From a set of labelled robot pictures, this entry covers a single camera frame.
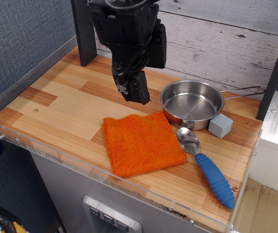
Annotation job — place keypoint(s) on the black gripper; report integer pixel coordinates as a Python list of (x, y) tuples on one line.
[(130, 80)]

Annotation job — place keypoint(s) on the stainless steel pot with handle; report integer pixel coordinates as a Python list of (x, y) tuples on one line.
[(192, 103)]

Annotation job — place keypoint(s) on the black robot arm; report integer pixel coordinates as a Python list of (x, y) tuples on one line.
[(136, 38)]

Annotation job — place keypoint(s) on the orange folded cloth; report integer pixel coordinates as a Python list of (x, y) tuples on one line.
[(141, 144)]

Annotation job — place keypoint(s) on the grey cube block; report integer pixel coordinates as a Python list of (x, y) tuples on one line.
[(220, 125)]

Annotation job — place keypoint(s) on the silver button control panel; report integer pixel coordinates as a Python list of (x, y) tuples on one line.
[(111, 216)]

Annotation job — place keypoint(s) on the white aluminium side unit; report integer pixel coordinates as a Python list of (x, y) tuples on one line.
[(264, 165)]

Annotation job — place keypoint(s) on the clear acrylic table guard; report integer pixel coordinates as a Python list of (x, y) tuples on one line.
[(56, 111)]

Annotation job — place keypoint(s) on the yellow tape object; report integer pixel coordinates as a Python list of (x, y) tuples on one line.
[(19, 228)]

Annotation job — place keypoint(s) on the dark left frame post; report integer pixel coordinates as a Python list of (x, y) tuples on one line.
[(84, 29)]

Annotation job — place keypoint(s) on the dark frame post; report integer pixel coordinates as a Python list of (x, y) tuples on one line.
[(268, 95), (84, 29)]

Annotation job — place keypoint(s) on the spoon with blue handle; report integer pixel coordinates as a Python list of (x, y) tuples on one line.
[(218, 183)]

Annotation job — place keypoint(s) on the dark right frame post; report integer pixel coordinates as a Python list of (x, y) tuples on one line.
[(268, 95)]

